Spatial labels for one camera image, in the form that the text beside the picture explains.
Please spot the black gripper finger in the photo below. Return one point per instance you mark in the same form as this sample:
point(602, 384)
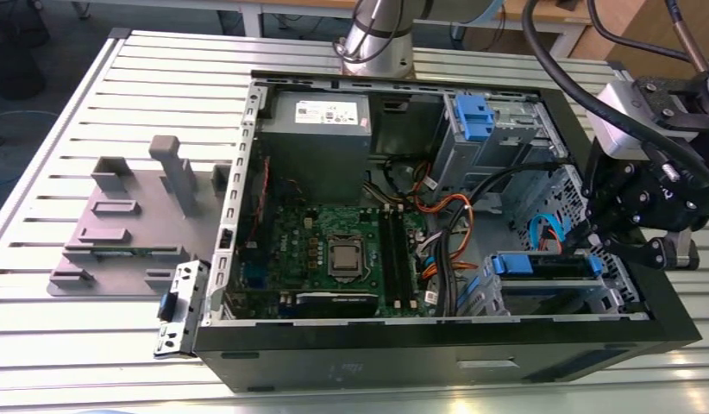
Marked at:
point(613, 194)
point(653, 252)

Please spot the hard disk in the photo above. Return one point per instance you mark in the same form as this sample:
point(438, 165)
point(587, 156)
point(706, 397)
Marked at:
point(513, 264)

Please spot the grey metal drive cage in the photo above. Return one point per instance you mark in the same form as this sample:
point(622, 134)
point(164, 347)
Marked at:
point(493, 155)

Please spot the blue plastic drive latch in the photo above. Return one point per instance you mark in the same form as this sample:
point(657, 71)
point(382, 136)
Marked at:
point(474, 116)

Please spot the black RAM slot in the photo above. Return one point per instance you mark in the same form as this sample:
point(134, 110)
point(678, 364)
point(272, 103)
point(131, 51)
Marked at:
point(406, 256)
point(391, 256)

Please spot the wooden cabinet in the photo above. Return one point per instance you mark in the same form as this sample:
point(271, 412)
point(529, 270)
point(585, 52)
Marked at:
point(642, 21)

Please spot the CPU socket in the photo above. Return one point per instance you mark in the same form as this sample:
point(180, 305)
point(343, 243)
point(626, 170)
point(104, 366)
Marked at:
point(346, 238)

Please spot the silver CPU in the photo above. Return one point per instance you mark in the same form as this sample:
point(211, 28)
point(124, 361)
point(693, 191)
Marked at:
point(347, 259)

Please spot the grey power supply unit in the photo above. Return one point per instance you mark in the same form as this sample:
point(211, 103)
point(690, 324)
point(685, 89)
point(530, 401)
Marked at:
point(316, 166)

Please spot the black open PC case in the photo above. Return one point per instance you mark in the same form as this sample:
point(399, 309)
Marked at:
point(389, 358)

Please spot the black graphics card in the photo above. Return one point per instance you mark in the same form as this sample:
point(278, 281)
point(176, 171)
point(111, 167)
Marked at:
point(336, 304)

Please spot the green motherboard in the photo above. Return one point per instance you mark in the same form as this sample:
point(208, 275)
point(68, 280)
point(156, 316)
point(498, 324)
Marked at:
point(299, 226)

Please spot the blue expansion slot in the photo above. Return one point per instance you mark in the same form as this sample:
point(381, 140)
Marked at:
point(255, 276)

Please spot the grey plastic parts rack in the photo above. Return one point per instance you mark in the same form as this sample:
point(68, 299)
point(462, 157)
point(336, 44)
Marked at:
point(147, 224)

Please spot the green RAM stick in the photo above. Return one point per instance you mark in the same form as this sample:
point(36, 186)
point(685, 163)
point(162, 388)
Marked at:
point(124, 253)

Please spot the black office chair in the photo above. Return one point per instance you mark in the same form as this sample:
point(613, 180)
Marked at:
point(15, 73)

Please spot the wooden desk with white frame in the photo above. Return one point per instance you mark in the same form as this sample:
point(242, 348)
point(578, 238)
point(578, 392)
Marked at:
point(561, 17)

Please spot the metal card retention bracket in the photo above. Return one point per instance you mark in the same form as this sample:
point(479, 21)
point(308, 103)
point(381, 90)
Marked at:
point(187, 302)

